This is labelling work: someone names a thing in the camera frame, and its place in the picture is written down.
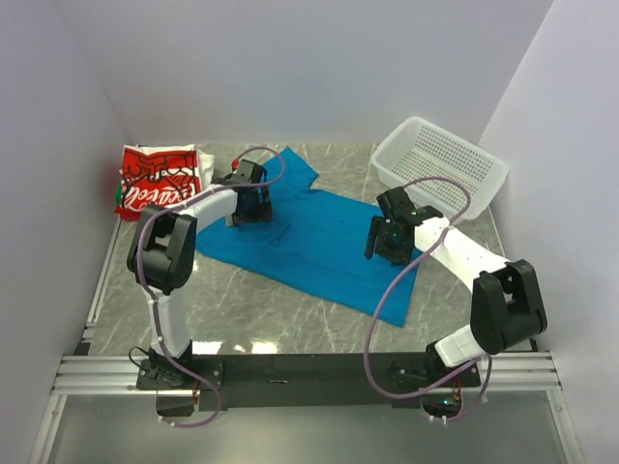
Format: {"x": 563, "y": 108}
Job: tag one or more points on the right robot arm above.
{"x": 506, "y": 306}

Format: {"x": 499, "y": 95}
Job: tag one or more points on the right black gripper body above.
{"x": 387, "y": 246}

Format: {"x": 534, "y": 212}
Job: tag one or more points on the black base bar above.
{"x": 292, "y": 380}

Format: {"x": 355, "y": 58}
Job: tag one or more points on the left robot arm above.
{"x": 162, "y": 253}

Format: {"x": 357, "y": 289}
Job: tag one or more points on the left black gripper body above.
{"x": 259, "y": 212}

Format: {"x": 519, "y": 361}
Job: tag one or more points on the blue t shirt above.
{"x": 315, "y": 243}

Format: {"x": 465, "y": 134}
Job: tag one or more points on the white plastic basket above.
{"x": 419, "y": 149}

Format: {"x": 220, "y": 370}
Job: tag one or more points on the folded red Coca-Cola shirt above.
{"x": 164, "y": 175}

